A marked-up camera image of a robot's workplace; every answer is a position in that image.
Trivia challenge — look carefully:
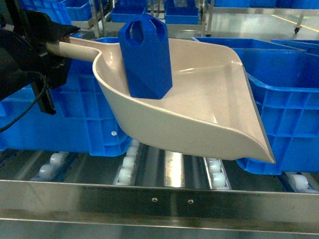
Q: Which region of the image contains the large blue crate right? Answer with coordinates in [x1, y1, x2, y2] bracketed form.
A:
[194, 37, 319, 175]

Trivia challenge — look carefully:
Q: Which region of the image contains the large blue crate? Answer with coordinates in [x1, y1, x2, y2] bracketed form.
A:
[194, 37, 319, 175]
[0, 36, 133, 157]

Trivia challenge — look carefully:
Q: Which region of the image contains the black cable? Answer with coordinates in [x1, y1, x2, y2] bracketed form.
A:
[0, 71, 48, 134]

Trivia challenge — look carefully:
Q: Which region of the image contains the steel shelf rack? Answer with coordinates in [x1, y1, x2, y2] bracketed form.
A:
[0, 145, 319, 239]

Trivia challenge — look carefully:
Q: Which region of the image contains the large blue crate left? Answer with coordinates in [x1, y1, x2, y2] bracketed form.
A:
[0, 36, 133, 157]

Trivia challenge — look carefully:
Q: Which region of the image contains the beige plastic dustpan tray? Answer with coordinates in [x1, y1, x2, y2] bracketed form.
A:
[47, 37, 275, 163]

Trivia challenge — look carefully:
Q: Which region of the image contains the blue plastic jug part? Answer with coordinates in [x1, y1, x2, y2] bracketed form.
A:
[118, 13, 173, 100]

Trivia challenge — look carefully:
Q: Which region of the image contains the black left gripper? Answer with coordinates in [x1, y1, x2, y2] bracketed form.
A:
[22, 9, 80, 115]

